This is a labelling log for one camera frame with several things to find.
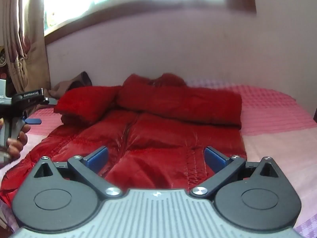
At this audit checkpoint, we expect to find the person's left hand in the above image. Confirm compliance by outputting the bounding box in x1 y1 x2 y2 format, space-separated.
6 124 32 159

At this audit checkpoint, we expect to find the pink checked bed blanket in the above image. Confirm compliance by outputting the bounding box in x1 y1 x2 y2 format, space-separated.
0 79 317 238

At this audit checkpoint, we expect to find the red puffer jacket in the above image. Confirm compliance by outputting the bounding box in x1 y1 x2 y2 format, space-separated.
0 72 248 205

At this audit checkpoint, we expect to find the brown crumpled cloth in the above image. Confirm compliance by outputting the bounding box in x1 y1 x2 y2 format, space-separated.
49 71 93 98

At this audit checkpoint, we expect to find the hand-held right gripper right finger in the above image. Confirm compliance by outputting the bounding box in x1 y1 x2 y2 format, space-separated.
190 146 281 200

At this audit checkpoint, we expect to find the beige patterned curtain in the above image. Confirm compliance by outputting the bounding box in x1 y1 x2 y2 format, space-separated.
0 0 52 95

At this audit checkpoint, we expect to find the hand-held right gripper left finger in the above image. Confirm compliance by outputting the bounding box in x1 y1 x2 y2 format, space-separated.
33 146 123 199

